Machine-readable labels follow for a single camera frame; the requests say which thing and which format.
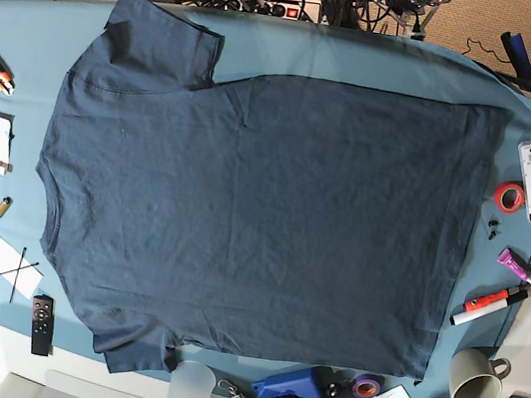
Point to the translucent plastic cup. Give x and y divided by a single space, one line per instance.
192 379

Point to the dark blue T-shirt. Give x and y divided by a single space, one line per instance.
279 217

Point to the black silver pen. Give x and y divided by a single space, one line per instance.
518 293

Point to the beige ceramic mug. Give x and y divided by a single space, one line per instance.
474 375

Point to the light blue table cloth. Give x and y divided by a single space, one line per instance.
41 39

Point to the black power strip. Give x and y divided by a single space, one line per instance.
276 10

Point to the small yellow green lighter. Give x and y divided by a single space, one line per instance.
4 205

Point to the red tape roll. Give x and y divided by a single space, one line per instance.
509 197

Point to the purple glue tube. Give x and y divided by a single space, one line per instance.
511 260

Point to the metal carabiner keyring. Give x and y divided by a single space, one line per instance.
232 389

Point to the blue box with black knob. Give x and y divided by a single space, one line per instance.
314 382

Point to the purple tape roll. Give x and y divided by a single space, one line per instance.
366 385

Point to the black remote control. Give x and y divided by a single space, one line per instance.
42 325

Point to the white paper card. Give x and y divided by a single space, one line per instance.
29 278

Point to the small black screws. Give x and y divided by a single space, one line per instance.
493 227

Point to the orange white marker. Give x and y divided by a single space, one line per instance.
481 306

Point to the black cable tie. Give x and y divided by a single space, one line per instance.
13 269
12 295

